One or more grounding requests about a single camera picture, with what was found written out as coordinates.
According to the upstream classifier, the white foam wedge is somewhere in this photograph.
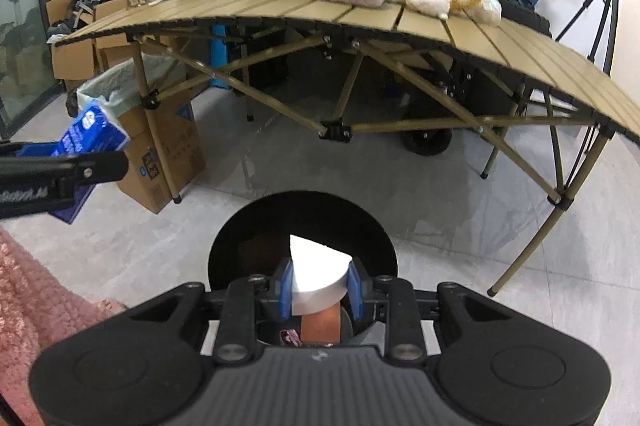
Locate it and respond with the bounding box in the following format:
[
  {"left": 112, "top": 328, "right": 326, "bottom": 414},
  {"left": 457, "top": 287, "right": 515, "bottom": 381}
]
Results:
[{"left": 290, "top": 235, "right": 352, "bottom": 316}]

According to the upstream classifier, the orange scouring pad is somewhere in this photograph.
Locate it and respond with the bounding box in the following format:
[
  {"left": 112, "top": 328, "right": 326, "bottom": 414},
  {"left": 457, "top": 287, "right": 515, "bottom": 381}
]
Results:
[{"left": 300, "top": 302, "right": 342, "bottom": 345}]

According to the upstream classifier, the blue tissue pack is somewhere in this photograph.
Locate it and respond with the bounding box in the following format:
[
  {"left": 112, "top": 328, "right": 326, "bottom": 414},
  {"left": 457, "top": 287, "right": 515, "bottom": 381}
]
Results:
[{"left": 49, "top": 101, "right": 132, "bottom": 225}]

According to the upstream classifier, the purple satin ribbon cloth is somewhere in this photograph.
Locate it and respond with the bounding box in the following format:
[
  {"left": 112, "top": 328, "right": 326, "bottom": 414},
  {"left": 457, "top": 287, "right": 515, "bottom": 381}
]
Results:
[{"left": 280, "top": 328, "right": 303, "bottom": 347}]

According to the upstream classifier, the black round trash bin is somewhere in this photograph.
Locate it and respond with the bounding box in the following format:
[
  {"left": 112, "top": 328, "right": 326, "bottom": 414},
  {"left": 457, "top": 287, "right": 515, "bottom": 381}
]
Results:
[{"left": 207, "top": 190, "right": 399, "bottom": 349}]

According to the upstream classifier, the pink fluffy rug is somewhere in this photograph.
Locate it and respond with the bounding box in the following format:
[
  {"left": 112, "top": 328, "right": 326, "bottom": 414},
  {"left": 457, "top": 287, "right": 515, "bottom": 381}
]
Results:
[{"left": 1, "top": 231, "right": 124, "bottom": 425}]

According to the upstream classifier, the cardboard box with bag liner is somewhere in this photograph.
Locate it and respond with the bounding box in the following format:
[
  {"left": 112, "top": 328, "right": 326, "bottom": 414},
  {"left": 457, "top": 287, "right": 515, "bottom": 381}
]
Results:
[{"left": 76, "top": 59, "right": 206, "bottom": 214}]

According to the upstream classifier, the clear bag of white stuffing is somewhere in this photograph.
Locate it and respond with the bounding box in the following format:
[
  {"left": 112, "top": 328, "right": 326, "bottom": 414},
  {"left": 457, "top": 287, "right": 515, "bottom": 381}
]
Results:
[{"left": 466, "top": 0, "right": 502, "bottom": 26}]

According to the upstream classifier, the tan folding table frame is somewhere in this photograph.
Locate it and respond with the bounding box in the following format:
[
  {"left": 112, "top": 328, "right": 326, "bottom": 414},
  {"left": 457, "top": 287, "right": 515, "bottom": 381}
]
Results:
[{"left": 46, "top": 0, "right": 640, "bottom": 297}]

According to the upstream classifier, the black camera tripod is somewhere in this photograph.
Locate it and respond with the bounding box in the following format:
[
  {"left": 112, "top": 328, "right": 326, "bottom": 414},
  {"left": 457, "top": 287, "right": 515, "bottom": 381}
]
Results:
[{"left": 555, "top": 0, "right": 620, "bottom": 75}]

